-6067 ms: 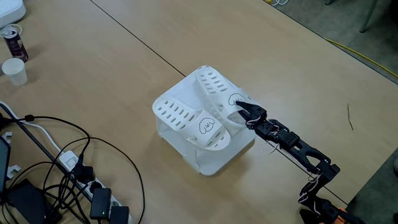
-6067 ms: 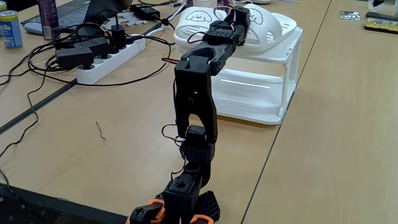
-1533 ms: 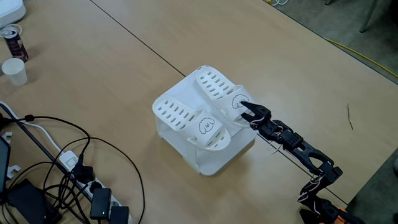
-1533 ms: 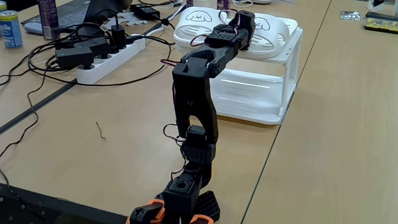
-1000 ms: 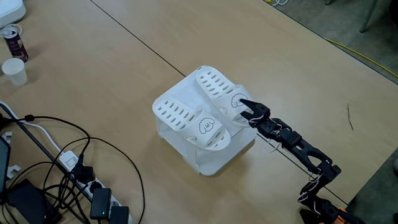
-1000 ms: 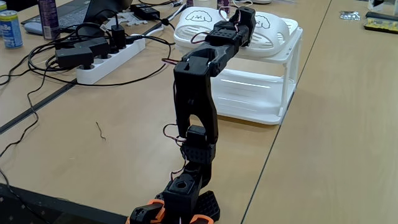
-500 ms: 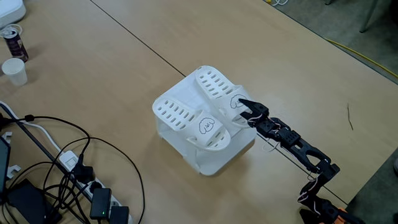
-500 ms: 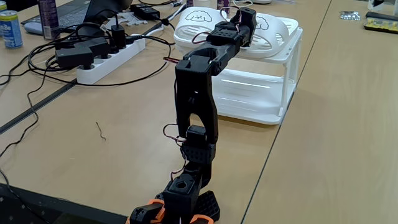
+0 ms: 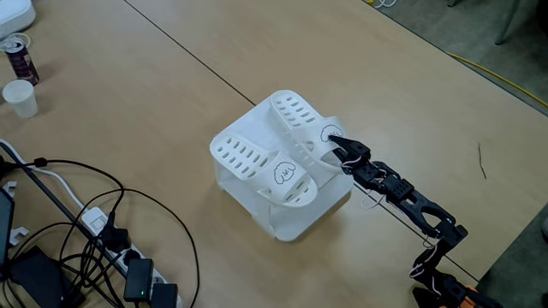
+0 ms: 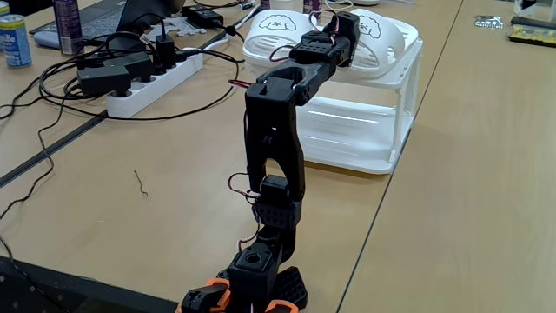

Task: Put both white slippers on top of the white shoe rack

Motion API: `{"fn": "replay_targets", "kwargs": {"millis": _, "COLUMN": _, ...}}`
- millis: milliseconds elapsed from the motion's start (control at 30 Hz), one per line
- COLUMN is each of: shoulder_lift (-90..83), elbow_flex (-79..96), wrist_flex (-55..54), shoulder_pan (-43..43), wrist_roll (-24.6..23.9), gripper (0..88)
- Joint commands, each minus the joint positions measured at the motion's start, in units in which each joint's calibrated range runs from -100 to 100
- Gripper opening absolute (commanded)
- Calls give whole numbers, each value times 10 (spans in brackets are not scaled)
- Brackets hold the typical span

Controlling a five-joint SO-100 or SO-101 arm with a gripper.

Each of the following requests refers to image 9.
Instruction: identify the white power strip cable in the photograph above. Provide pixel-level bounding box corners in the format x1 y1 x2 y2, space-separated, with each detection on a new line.
0 137 89 211

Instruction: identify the yellow floor cable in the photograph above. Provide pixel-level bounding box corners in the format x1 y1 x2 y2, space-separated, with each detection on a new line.
446 51 548 110

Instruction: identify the white power strip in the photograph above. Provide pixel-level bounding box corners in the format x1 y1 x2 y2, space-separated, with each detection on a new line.
80 206 184 308

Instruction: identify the black cable with ferrite bead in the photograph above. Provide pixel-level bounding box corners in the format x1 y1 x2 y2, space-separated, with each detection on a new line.
3 157 126 223

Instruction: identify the long black looping cable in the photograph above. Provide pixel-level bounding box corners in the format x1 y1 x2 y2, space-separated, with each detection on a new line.
57 187 201 308

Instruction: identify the dark purple drink can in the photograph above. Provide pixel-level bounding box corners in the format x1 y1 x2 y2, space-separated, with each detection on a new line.
3 38 40 86

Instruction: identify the white printed bracket part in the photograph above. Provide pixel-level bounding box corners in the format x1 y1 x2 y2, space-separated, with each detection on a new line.
1 181 30 248

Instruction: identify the white coiled cable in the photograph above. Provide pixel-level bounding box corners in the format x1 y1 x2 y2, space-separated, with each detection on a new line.
0 33 32 53

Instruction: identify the large black power adapter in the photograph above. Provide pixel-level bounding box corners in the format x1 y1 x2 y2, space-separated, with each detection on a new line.
150 282 179 308

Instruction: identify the black plug-in charger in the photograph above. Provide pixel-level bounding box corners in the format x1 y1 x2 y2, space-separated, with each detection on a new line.
99 212 132 254

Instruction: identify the white slipper with dog print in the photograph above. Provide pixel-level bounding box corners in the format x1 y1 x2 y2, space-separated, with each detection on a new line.
268 89 348 172
209 133 319 210

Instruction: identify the white paper cup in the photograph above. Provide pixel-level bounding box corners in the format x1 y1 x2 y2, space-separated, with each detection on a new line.
2 79 39 120

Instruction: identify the black flat box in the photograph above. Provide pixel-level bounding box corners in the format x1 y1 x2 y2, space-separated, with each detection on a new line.
9 246 86 308

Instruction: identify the white two-tier shoe rack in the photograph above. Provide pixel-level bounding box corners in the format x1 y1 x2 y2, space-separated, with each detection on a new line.
211 92 362 243

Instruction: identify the white flat device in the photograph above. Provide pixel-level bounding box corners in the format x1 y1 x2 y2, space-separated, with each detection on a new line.
0 0 37 40

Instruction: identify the grey chair leg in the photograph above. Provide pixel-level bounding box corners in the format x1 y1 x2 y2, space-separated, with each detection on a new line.
494 0 528 46

